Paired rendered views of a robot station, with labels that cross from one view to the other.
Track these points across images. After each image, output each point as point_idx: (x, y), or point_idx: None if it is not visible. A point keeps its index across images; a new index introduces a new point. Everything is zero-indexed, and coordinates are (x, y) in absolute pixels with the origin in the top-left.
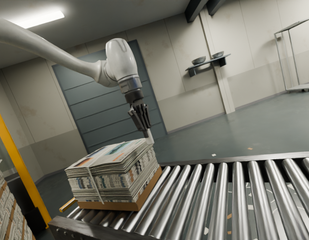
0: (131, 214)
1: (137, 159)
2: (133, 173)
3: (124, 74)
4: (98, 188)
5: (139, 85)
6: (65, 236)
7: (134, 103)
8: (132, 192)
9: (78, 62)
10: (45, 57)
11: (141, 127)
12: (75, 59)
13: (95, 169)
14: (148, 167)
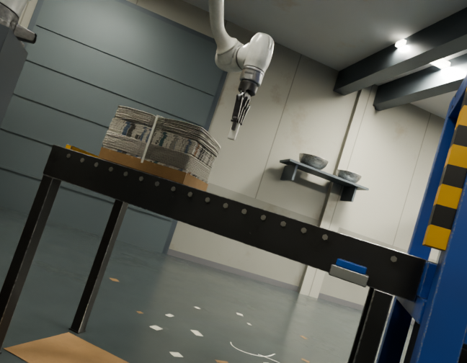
0: None
1: (206, 145)
2: (198, 151)
3: (256, 65)
4: (149, 143)
5: (259, 82)
6: (76, 165)
7: (246, 93)
8: (189, 163)
9: (223, 27)
10: (212, 6)
11: (238, 115)
12: (223, 22)
13: (163, 122)
14: (203, 167)
